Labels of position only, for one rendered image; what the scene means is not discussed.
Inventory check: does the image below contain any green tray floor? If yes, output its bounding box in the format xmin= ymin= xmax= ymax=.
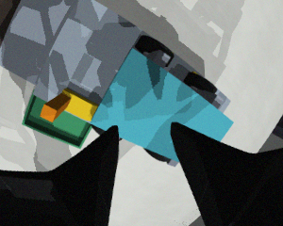
xmin=28 ymin=97 xmax=89 ymax=142

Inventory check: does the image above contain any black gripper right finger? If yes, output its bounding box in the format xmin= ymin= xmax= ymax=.
xmin=171 ymin=123 xmax=283 ymax=226

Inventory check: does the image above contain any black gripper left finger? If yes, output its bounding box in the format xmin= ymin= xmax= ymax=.
xmin=0 ymin=125 xmax=119 ymax=226

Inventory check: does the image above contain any green tray rim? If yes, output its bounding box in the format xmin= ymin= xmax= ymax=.
xmin=22 ymin=94 xmax=92 ymax=150

